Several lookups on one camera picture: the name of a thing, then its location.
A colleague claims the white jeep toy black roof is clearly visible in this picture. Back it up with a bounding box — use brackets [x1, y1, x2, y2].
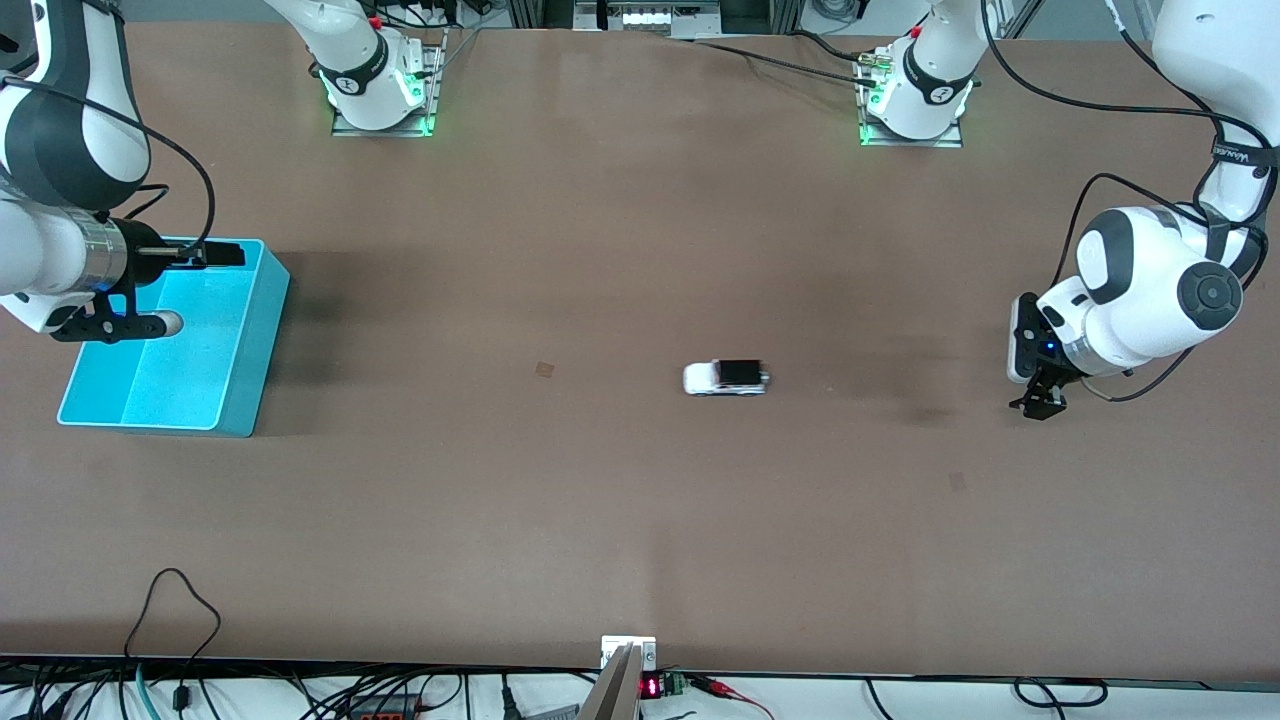
[683, 358, 772, 398]

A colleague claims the cyan plastic storage bin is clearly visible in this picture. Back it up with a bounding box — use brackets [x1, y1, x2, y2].
[57, 237, 292, 438]

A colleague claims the white mounting plate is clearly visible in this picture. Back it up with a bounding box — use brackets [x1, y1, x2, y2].
[601, 635, 658, 671]

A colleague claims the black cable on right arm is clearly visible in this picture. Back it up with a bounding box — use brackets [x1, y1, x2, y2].
[0, 75, 217, 301]

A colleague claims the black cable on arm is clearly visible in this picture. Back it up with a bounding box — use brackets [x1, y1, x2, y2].
[980, 0, 1280, 403]
[0, 75, 217, 301]

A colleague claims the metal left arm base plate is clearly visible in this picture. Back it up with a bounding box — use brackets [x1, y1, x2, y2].
[858, 50, 964, 149]

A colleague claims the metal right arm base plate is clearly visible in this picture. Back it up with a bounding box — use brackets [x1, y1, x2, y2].
[332, 28, 448, 138]

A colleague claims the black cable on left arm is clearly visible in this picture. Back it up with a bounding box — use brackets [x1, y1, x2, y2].
[980, 0, 1280, 403]

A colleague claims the flat black cable loop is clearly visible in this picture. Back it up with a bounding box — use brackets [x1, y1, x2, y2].
[1012, 677, 1109, 709]

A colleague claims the thin grey base cable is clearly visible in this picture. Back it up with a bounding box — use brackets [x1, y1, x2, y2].
[432, 28, 483, 79]

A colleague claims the thin black looped cable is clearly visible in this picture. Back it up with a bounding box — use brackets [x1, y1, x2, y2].
[125, 568, 223, 691]

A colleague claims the red clip lead cable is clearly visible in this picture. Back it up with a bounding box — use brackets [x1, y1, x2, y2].
[688, 675, 776, 720]

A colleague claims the long black base cable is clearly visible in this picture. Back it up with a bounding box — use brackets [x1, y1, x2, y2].
[665, 36, 881, 89]

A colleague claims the aluminium frame with white device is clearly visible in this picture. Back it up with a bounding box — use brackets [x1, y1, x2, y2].
[573, 0, 723, 39]

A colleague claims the grey camera mount beam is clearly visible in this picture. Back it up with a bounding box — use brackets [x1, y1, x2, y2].
[577, 643, 642, 720]

